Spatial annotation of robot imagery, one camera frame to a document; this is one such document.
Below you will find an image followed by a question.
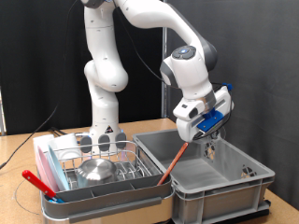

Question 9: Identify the red handled utensil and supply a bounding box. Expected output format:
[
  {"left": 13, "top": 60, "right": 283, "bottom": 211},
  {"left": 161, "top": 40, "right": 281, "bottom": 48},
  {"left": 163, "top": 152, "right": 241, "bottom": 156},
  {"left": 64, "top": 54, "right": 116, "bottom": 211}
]
[{"left": 21, "top": 169, "right": 60, "bottom": 201}]

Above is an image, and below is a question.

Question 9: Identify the blue cable clip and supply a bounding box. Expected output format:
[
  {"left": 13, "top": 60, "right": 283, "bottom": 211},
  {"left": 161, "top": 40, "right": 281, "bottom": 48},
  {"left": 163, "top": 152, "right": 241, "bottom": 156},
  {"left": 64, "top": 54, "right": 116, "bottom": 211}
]
[{"left": 221, "top": 82, "right": 235, "bottom": 92}]

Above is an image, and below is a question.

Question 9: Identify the white plastic box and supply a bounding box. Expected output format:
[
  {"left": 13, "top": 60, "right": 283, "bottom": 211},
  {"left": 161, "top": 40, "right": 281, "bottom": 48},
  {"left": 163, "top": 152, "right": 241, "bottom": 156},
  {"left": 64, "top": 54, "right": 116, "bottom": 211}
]
[{"left": 32, "top": 133, "right": 57, "bottom": 157}]

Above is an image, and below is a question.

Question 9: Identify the stainless steel pot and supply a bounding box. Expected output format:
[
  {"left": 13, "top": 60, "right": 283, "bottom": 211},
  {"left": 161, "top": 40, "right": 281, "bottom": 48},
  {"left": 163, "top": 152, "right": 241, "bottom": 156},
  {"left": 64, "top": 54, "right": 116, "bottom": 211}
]
[{"left": 75, "top": 158, "right": 118, "bottom": 189}]

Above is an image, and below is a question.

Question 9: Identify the blue handled utensil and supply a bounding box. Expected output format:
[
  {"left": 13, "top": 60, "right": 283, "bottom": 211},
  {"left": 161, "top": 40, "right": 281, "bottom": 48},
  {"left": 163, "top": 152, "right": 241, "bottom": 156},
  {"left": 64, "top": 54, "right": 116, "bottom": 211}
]
[{"left": 47, "top": 195, "right": 65, "bottom": 204}]

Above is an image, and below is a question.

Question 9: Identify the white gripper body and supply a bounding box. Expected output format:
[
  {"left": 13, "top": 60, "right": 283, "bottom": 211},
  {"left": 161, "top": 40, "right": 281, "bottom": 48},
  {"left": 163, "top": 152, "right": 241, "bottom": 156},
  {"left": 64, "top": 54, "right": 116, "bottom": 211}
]
[{"left": 172, "top": 86, "right": 235, "bottom": 144}]

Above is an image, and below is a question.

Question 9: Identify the white plastic mug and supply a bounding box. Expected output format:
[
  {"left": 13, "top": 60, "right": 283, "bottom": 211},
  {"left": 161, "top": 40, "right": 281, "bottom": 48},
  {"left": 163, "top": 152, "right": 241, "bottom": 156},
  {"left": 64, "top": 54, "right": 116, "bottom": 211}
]
[{"left": 50, "top": 133, "right": 82, "bottom": 161}]

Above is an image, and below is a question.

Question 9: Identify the pink plate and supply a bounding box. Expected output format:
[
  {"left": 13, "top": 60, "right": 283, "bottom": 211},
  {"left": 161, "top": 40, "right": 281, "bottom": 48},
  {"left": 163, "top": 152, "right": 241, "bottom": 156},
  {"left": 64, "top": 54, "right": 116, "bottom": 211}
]
[{"left": 36, "top": 145, "right": 60, "bottom": 193}]

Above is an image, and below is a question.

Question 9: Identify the black cable bundle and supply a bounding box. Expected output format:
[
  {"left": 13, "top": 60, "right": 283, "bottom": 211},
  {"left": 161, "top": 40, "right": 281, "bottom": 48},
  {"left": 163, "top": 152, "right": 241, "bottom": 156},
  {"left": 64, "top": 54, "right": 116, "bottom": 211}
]
[{"left": 48, "top": 125, "right": 68, "bottom": 137}]

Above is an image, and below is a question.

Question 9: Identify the clear wine glass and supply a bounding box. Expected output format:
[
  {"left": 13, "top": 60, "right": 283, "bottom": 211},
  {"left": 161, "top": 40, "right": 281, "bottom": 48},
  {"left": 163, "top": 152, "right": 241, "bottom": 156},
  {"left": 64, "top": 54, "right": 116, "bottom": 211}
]
[{"left": 194, "top": 122, "right": 229, "bottom": 147}]

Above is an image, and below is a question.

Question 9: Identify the light blue plate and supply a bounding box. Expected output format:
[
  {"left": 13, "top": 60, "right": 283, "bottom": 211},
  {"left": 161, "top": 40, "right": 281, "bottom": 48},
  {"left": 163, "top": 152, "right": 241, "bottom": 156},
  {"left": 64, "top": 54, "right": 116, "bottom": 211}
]
[{"left": 46, "top": 144, "right": 71, "bottom": 191}]

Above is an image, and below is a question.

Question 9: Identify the reddish brown wooden stick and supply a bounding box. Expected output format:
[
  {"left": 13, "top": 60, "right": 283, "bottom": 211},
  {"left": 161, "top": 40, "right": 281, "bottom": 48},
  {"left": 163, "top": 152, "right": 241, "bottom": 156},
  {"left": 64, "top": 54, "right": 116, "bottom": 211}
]
[{"left": 156, "top": 142, "right": 190, "bottom": 187}]

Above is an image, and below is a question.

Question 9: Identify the steel wire dish rack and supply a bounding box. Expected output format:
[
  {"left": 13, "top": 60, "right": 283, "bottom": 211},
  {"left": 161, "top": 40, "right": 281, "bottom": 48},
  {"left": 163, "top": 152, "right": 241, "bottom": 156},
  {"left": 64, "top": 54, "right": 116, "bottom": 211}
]
[{"left": 50, "top": 140, "right": 156, "bottom": 191}]

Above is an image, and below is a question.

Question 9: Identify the grey dish rack base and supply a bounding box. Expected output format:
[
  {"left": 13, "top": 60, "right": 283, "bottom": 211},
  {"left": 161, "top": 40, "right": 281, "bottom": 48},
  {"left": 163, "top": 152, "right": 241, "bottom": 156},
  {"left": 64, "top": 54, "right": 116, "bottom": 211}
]
[{"left": 39, "top": 141, "right": 176, "bottom": 224}]

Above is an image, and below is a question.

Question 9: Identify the grey metal post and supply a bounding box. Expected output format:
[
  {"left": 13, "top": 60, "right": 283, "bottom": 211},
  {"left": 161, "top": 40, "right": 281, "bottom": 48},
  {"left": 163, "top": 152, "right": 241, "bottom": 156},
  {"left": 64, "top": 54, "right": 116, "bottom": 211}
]
[
  {"left": 0, "top": 87, "right": 7, "bottom": 136},
  {"left": 161, "top": 27, "right": 169, "bottom": 119}
]

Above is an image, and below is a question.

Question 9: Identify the black backdrop curtain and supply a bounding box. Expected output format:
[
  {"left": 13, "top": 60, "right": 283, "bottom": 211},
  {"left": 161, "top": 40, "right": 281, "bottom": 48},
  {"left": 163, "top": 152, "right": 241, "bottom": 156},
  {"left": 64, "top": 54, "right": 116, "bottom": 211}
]
[{"left": 0, "top": 0, "right": 164, "bottom": 136}]

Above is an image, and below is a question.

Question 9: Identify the blue wrist camera bracket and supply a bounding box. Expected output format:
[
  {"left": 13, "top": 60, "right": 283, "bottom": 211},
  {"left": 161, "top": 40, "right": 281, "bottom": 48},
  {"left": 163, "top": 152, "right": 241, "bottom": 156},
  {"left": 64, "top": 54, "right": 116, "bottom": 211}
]
[{"left": 196, "top": 107, "right": 225, "bottom": 132}]

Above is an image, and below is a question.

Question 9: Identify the thin wire loop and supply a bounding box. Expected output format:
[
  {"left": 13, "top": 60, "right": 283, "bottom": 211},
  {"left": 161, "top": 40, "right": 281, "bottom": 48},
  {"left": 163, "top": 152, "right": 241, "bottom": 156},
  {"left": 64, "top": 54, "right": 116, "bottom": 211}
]
[{"left": 13, "top": 178, "right": 43, "bottom": 217}]

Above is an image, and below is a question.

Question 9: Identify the long black cable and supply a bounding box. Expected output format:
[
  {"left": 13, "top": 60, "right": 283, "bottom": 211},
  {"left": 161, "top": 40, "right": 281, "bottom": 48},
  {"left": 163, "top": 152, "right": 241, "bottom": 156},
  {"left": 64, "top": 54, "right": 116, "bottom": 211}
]
[{"left": 0, "top": 0, "right": 78, "bottom": 167}]

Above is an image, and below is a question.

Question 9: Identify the dark grey backdrop curtain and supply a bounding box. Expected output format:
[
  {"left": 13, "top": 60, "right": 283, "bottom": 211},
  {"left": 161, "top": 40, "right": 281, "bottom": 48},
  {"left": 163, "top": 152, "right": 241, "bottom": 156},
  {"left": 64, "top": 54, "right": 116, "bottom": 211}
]
[{"left": 166, "top": 0, "right": 299, "bottom": 211}]

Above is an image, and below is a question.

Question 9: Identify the grey plastic crate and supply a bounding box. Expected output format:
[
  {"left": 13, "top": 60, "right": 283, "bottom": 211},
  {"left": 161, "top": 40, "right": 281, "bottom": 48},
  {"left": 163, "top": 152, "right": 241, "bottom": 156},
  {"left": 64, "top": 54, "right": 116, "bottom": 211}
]
[{"left": 132, "top": 125, "right": 277, "bottom": 224}]

